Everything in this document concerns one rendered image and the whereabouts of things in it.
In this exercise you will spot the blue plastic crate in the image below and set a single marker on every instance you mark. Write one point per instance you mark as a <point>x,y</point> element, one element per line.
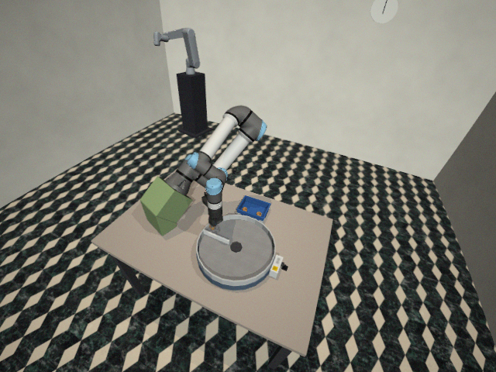
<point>253,206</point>

